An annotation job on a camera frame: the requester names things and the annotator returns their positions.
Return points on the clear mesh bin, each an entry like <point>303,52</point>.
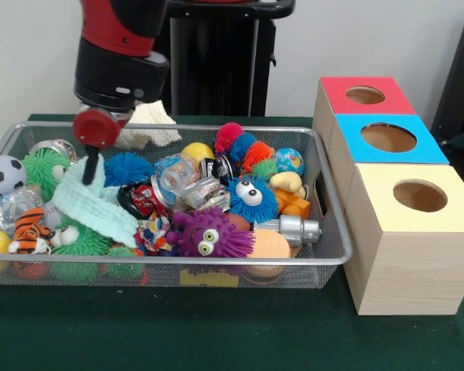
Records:
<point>334,232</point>

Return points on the green spiky ball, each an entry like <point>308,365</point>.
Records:
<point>45,166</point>

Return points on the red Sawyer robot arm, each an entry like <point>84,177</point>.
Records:
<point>120,46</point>

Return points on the yellow cheese wedge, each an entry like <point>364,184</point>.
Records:
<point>209,278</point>

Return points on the purple spiky ball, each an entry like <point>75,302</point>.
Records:
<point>209,233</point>

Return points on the dark green tablecloth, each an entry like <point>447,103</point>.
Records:
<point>216,332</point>

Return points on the mint green knit cloth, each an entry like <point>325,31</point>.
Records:
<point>93,207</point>

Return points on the orange tiger plush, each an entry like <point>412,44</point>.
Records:
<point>31,232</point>

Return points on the yellow ball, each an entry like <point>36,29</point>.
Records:
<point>197,152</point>

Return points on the wooden three-hole box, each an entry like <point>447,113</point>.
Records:
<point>410,263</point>

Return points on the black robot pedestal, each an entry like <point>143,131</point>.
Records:
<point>216,62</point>

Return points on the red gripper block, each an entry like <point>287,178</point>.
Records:
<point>99,128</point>

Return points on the blue fuzzy monster toy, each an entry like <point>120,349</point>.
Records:
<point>253,199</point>

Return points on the cream knit cloth roll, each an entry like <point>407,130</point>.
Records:
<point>153,124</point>

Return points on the black and white soccer ball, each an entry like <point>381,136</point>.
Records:
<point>4,175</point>

